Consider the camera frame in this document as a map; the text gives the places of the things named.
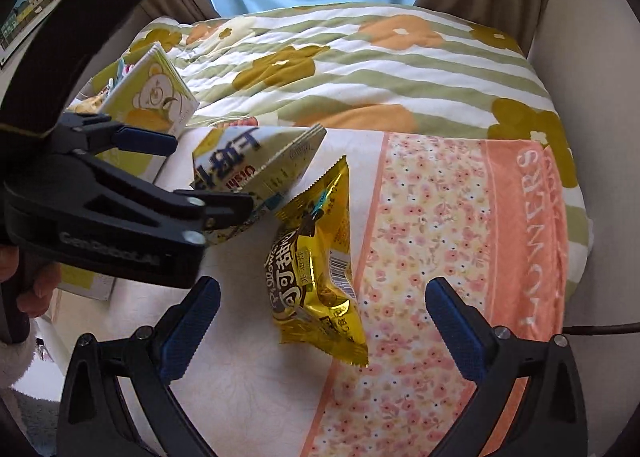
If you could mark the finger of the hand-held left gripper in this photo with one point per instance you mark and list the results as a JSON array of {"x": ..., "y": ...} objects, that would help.
[
  {"x": 225, "y": 209},
  {"x": 145, "y": 142}
]

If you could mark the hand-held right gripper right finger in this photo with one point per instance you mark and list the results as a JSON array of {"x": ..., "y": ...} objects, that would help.
[{"x": 452, "y": 322}]

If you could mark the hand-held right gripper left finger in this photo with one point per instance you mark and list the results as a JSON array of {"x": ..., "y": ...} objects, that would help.
[{"x": 192, "y": 322}]

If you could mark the white blue snack packet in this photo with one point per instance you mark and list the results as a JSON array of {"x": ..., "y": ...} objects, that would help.
[{"x": 250, "y": 162}]

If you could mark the gold foil snack packet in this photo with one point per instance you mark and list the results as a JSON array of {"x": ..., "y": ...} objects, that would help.
[{"x": 320, "y": 287}]

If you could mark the person's left forearm white sleeve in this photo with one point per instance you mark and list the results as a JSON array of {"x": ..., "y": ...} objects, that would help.
[{"x": 15, "y": 362}]

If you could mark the person's left hand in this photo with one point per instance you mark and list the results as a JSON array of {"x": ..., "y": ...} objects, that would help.
[{"x": 9, "y": 264}]

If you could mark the framed picture of houses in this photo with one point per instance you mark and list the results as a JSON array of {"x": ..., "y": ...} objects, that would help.
[{"x": 35, "y": 7}]

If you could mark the pink floral blanket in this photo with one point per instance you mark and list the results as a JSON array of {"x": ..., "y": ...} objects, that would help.
[{"x": 440, "y": 237}]

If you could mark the green striped floral quilt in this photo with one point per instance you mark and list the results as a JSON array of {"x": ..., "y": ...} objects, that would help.
[{"x": 400, "y": 72}]

